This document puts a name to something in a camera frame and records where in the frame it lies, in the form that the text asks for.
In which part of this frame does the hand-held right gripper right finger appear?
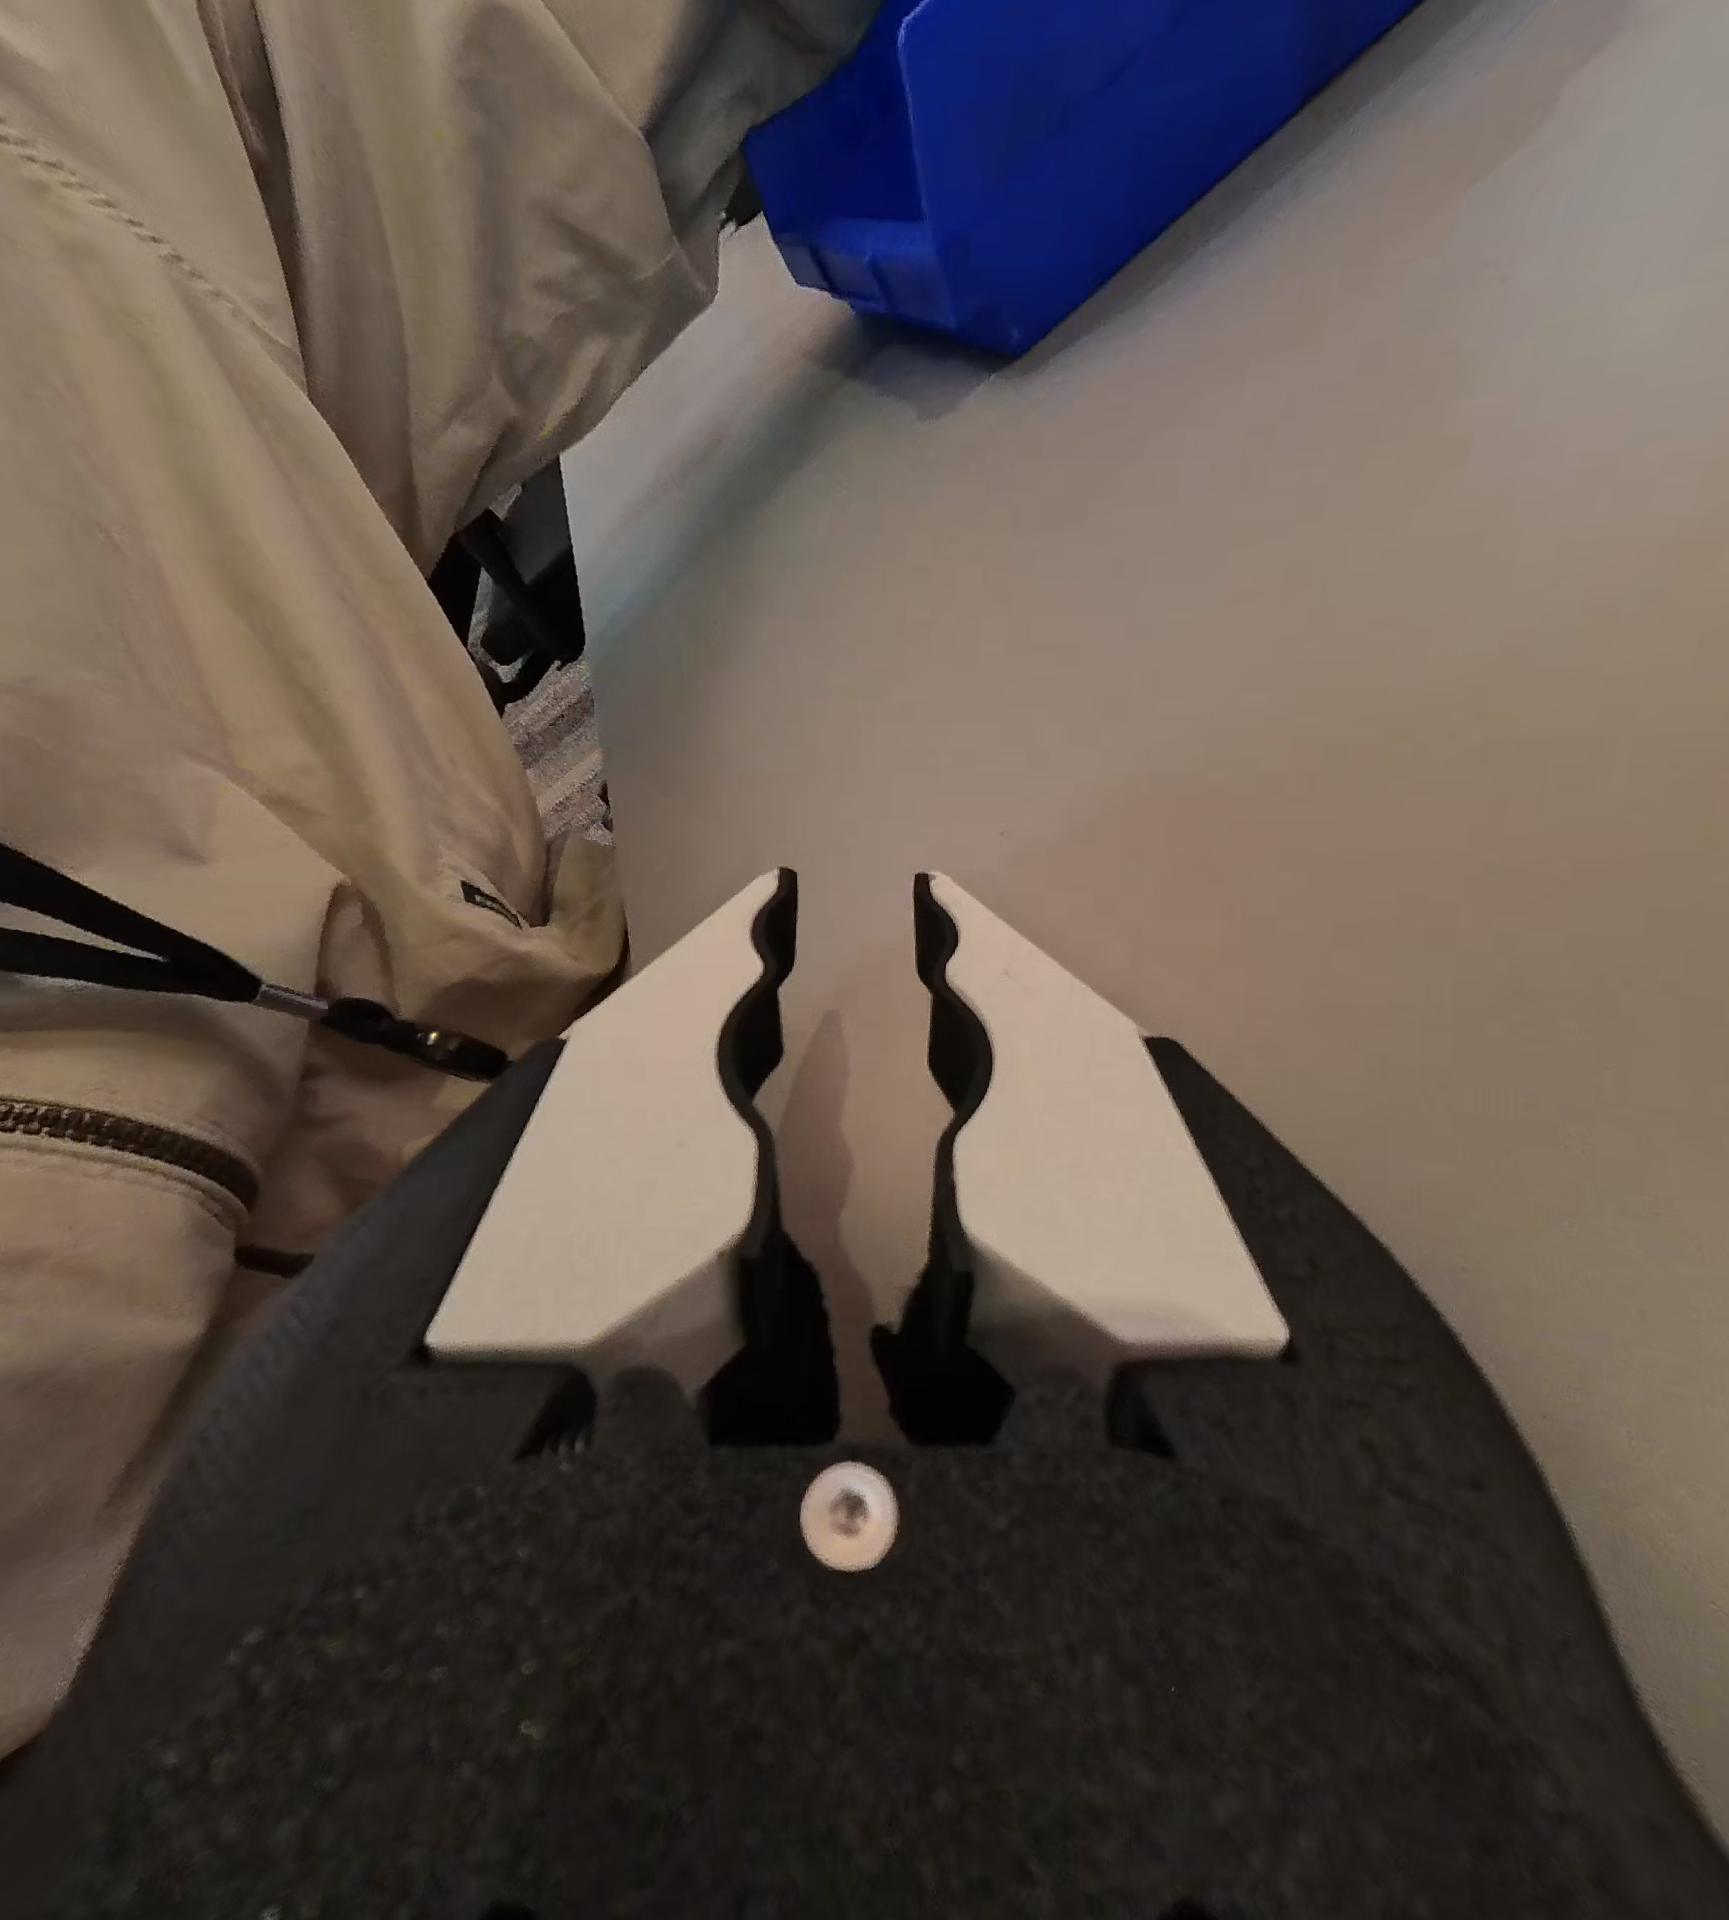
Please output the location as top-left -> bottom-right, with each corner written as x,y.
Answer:
873,870 -> 1291,1375

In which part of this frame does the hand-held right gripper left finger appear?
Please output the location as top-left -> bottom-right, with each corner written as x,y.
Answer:
420,865 -> 838,1375

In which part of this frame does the blue plastic bin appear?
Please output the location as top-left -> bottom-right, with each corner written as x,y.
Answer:
741,0 -> 1429,361

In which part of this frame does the grey desk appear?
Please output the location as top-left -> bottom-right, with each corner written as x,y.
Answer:
564,0 -> 1729,1920

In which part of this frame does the black office chair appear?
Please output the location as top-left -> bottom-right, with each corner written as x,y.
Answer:
428,457 -> 591,717

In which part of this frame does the beige jacket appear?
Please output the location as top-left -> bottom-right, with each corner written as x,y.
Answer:
0,0 -> 880,1920

